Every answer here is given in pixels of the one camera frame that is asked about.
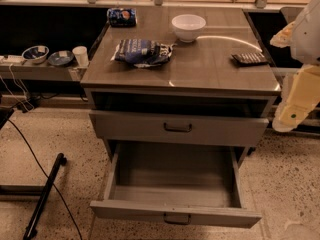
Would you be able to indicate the blue soda can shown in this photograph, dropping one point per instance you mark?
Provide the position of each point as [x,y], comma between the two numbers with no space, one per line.
[122,17]

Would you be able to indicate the white bowl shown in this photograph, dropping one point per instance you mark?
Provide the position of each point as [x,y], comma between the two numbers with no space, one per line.
[188,27]

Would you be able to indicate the blue chip bag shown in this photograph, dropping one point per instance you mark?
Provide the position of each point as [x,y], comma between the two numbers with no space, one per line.
[142,53]

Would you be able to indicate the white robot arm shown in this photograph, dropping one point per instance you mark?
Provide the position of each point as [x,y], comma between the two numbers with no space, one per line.
[305,41]

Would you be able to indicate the grey drawer cabinet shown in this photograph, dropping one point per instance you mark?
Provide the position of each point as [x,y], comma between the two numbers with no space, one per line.
[200,78]

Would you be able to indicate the white paper cup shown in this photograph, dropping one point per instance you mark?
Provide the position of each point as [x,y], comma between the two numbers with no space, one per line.
[80,53]

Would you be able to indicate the grey side shelf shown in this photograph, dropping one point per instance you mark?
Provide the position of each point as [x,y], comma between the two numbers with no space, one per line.
[44,71]

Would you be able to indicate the black metal stand leg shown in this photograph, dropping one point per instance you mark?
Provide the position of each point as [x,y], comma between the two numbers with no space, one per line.
[31,230]

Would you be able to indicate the open lower drawer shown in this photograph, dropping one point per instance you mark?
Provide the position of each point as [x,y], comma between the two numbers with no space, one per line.
[175,184]

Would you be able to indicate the top drawer with handle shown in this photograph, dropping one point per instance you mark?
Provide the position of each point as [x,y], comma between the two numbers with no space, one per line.
[180,129]

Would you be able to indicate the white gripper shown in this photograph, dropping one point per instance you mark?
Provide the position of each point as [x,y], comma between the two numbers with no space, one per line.
[307,39]

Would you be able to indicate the blue patterned bowl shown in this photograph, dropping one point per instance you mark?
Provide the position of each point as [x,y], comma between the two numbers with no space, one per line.
[36,54]

